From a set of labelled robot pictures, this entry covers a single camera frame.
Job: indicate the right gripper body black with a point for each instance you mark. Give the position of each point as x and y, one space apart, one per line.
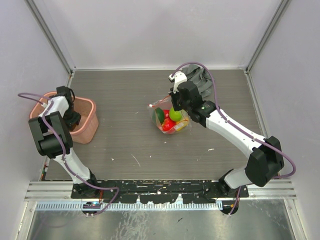
178 103

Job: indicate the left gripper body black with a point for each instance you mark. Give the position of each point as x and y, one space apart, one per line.
70 117

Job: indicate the pink plastic basket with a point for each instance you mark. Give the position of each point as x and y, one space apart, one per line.
86 125

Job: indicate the green lime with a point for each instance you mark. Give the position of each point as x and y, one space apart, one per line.
175 116

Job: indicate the yellow lemon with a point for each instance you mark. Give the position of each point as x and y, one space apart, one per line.
181 124

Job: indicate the clear zip top bag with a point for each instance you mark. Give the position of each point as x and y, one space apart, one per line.
165 103

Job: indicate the dark green fruit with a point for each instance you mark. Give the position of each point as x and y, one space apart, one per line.
159 115

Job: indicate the red apple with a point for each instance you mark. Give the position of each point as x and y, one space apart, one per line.
168 123

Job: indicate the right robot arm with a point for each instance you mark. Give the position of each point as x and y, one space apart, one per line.
264 155

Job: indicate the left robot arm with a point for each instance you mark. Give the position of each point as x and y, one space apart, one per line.
51 131

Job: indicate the grey crumpled cloth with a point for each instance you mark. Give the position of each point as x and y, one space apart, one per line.
200 77

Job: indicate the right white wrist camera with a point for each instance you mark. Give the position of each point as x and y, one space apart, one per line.
177 78

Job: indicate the grey cable duct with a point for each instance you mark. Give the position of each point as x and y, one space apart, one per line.
95 206

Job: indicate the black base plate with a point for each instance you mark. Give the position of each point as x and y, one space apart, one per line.
167 191

